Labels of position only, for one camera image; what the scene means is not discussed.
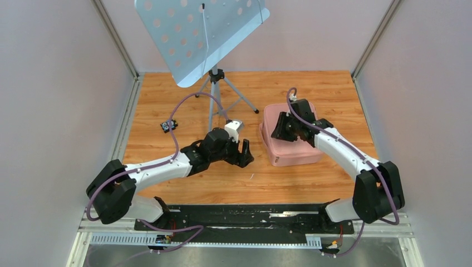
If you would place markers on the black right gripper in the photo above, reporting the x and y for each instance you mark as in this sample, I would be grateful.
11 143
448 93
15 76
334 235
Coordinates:
279 132

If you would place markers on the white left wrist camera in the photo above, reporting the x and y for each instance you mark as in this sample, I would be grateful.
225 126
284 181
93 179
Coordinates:
233 128

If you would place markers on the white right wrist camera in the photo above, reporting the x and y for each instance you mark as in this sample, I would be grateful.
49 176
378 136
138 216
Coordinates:
292 97

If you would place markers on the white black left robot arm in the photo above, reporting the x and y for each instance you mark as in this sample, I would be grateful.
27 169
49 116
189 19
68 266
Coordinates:
113 193

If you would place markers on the pink medicine kit case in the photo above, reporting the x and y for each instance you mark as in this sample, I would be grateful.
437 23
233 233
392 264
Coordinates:
284 153

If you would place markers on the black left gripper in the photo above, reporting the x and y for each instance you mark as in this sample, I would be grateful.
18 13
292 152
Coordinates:
243 159

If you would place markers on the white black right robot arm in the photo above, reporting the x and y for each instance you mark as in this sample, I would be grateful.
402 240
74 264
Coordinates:
378 190

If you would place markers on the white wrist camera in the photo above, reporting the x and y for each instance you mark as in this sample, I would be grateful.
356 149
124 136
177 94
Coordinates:
292 97
233 128

